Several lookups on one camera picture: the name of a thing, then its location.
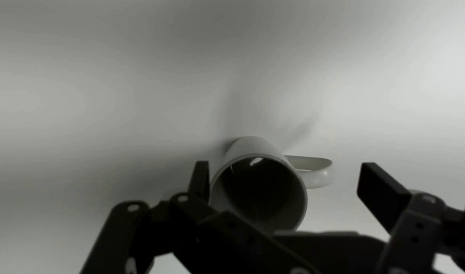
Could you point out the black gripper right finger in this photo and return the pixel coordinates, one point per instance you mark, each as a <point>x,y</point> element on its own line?
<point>419,225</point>

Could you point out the white ceramic mug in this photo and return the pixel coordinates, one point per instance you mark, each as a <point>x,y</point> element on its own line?
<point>264,187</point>

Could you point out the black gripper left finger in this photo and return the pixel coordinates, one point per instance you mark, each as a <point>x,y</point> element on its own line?
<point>201,240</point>

